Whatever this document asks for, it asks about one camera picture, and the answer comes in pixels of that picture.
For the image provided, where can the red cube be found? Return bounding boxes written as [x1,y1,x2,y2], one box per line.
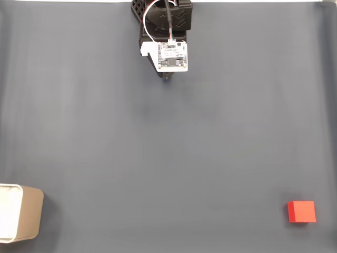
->
[287,201,316,223]

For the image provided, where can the beige box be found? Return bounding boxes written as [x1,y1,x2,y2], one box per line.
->
[0,183,44,242]

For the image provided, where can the white camera circuit board mount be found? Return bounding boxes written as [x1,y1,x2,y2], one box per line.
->
[140,39,189,73]

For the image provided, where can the black camera cable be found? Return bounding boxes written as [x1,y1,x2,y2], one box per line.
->
[163,0,175,40]

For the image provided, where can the white servo wire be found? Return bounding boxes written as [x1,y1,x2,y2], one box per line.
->
[143,0,177,43]

